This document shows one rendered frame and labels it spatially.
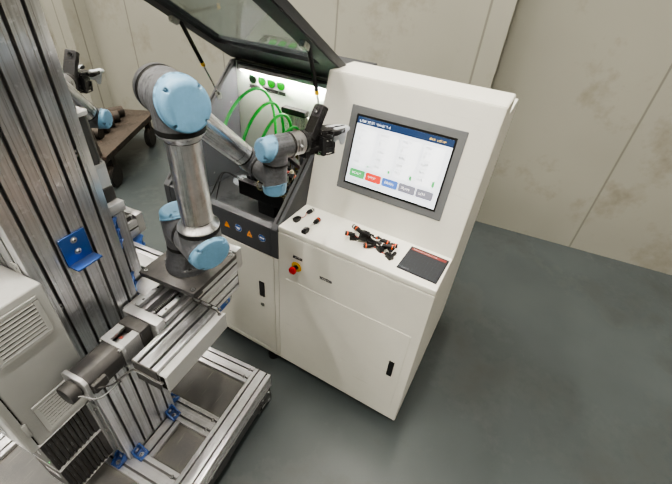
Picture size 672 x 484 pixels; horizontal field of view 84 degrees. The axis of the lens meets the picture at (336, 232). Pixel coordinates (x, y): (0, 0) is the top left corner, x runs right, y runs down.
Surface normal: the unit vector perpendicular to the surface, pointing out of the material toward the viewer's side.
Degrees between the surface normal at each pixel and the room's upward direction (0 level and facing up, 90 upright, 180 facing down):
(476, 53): 90
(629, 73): 90
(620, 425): 0
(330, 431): 0
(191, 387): 0
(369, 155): 76
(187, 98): 82
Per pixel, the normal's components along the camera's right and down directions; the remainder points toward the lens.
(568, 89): -0.40, 0.52
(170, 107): 0.68, 0.37
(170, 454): 0.07, -0.81
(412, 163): -0.46, 0.28
